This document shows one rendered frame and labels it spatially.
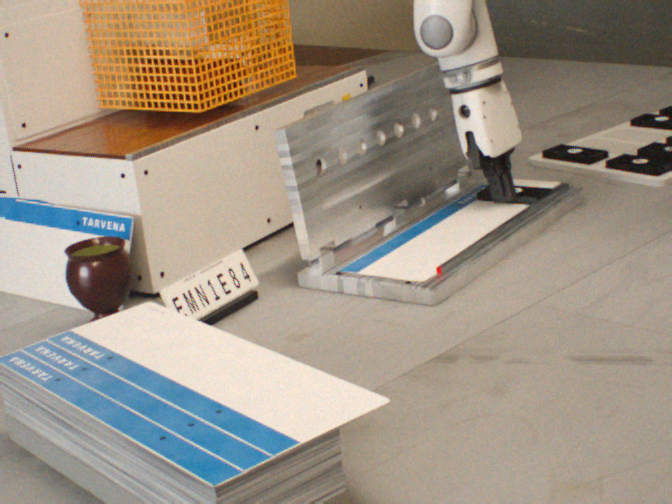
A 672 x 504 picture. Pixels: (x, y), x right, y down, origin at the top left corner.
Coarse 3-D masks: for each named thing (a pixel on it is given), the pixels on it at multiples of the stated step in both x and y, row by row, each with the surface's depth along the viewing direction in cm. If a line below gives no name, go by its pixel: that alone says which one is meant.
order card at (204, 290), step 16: (224, 256) 160; (240, 256) 162; (192, 272) 155; (208, 272) 157; (224, 272) 159; (240, 272) 161; (160, 288) 151; (176, 288) 153; (192, 288) 155; (208, 288) 157; (224, 288) 158; (240, 288) 160; (176, 304) 152; (192, 304) 154; (208, 304) 156; (224, 304) 158
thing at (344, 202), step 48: (384, 96) 177; (432, 96) 188; (288, 144) 158; (336, 144) 168; (384, 144) 177; (432, 144) 188; (288, 192) 160; (336, 192) 168; (384, 192) 175; (432, 192) 186; (336, 240) 166
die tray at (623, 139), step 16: (656, 112) 229; (624, 128) 221; (640, 128) 220; (576, 144) 214; (592, 144) 213; (608, 144) 212; (624, 144) 211; (640, 144) 210; (544, 160) 206; (608, 176) 196; (624, 176) 194; (640, 176) 192
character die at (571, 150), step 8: (560, 144) 210; (544, 152) 207; (552, 152) 206; (560, 152) 206; (568, 152) 205; (576, 152) 205; (584, 152) 205; (592, 152) 204; (600, 152) 203; (560, 160) 205; (568, 160) 204; (576, 160) 203; (584, 160) 202; (592, 160) 201; (600, 160) 203
